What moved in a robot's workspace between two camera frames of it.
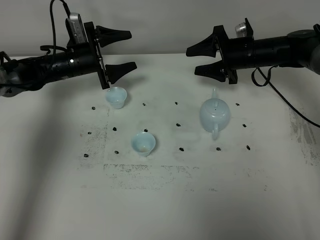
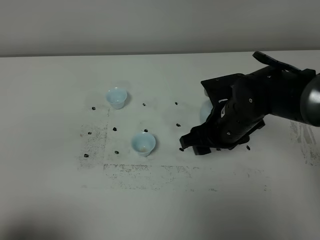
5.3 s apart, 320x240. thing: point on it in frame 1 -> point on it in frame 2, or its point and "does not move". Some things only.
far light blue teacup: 116,96 does not move
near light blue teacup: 144,143 does not move
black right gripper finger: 216,70 -> 202,138
